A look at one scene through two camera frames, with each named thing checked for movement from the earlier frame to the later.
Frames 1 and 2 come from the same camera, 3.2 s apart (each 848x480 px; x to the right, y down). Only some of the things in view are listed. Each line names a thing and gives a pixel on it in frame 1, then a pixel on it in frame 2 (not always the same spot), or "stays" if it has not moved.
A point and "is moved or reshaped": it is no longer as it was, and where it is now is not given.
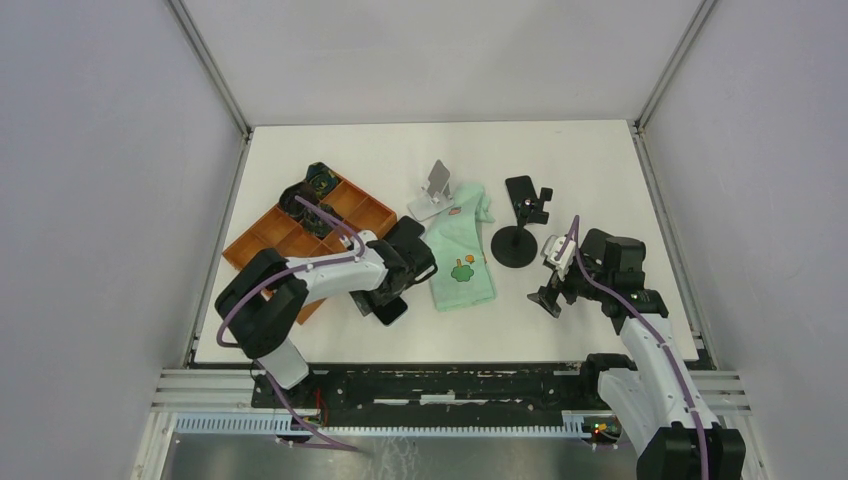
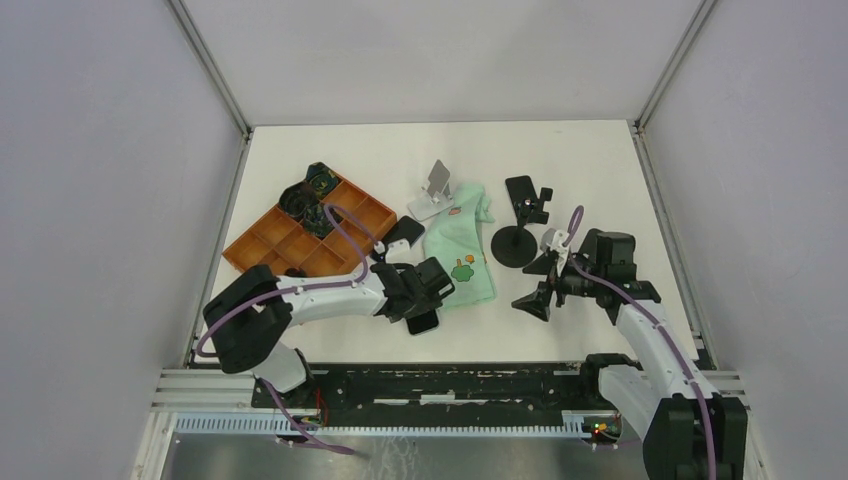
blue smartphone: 392,311 is moved or reshaped
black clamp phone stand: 516,246 stays
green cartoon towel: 461,268 stays
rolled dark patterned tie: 322,178 stays
